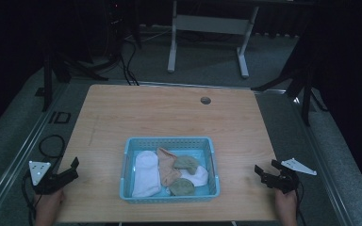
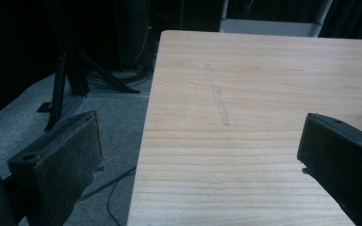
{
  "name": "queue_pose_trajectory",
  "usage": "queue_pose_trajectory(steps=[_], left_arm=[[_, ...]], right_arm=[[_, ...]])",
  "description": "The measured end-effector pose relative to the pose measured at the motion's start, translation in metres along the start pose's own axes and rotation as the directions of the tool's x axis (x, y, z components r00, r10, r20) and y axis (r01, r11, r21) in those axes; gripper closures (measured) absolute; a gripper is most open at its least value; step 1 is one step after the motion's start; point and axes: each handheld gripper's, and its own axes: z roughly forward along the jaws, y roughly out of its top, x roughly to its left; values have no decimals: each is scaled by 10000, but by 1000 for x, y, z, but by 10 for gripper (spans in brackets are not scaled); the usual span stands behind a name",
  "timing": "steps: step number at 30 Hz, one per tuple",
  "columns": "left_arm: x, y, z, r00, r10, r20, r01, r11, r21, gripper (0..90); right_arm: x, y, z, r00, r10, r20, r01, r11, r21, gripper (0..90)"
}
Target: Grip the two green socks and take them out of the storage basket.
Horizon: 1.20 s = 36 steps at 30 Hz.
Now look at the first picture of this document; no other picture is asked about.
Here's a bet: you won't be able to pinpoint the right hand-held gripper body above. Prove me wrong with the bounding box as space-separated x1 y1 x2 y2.
261 157 318 195

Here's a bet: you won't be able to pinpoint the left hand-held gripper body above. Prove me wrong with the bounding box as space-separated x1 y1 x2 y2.
28 160 68 196

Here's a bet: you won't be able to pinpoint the person's right hand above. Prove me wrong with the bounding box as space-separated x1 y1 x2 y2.
274 189 299 226

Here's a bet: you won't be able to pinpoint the person's left hand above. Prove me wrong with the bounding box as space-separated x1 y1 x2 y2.
33 187 66 226

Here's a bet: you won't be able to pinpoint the light blue plastic basket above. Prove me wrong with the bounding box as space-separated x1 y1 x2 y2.
119 136 221 204

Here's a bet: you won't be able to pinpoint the short white sock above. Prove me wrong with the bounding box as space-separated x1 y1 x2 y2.
179 165 209 187

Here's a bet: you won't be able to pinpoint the green sock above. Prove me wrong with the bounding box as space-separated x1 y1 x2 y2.
173 154 200 176
168 177 196 197

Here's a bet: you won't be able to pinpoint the long white sock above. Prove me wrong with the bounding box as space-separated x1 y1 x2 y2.
131 150 162 199

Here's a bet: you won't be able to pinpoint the black tripod stand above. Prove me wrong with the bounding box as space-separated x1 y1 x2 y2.
35 31 110 113
250 31 330 127

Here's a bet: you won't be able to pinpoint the peach sock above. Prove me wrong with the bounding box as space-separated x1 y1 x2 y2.
156 147 183 187

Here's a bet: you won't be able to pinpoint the black computer tower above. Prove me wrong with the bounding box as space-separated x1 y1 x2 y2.
104 0 127 61

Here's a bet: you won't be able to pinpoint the black looped cable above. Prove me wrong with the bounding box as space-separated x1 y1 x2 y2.
38 134 67 177

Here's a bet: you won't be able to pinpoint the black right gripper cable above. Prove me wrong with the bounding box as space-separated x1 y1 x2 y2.
294 180 307 226

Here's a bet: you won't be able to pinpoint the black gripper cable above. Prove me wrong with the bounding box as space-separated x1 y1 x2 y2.
21 175 38 226
294 180 307 226

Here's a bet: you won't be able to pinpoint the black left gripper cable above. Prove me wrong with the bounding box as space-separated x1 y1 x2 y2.
21 175 38 226

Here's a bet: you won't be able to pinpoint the black floor cables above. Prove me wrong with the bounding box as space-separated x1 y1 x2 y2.
118 39 141 87

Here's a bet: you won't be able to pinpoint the white desk frame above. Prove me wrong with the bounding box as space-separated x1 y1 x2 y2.
167 0 260 79

